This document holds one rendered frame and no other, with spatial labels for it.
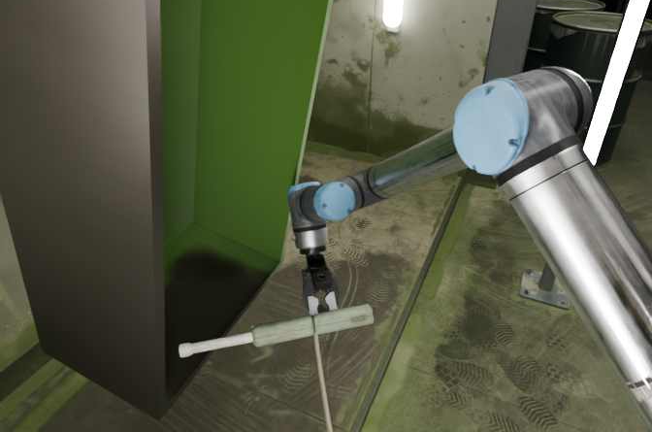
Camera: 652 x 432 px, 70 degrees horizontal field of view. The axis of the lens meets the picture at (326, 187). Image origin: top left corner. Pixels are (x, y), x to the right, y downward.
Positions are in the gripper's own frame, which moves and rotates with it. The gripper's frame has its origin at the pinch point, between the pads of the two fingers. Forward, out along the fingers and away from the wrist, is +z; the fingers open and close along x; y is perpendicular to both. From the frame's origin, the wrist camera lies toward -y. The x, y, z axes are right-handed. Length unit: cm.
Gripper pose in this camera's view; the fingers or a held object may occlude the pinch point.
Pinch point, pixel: (325, 323)
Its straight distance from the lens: 127.0
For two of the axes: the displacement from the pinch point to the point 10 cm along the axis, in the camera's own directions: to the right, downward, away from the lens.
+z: 1.5, 9.9, -0.1
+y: -1.6, 0.4, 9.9
